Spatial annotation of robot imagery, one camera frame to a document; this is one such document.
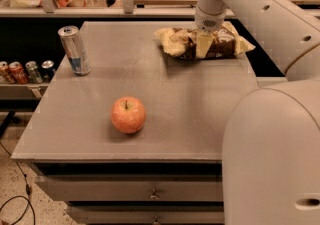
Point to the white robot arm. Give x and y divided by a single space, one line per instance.
271 144

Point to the brown chip bag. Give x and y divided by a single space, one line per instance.
181 42

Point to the drawer with knob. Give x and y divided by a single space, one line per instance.
147 215
72 188

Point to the silver blue energy drink can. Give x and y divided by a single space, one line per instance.
75 50

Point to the grey low shelf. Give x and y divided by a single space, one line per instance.
22 91

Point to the upper drawer with knob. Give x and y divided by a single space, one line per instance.
72 188

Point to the lower drawer with knob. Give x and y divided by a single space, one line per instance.
147 215

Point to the red orange soda can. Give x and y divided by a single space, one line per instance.
18 72

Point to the green silver soda can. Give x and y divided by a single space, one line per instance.
33 71

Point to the red apple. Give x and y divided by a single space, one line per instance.
128 115

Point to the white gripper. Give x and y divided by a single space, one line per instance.
209 21

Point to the grey drawer cabinet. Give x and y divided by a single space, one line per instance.
138 140

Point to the red soda can far left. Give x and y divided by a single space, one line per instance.
6 73

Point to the blue silver soda can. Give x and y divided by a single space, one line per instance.
49 69

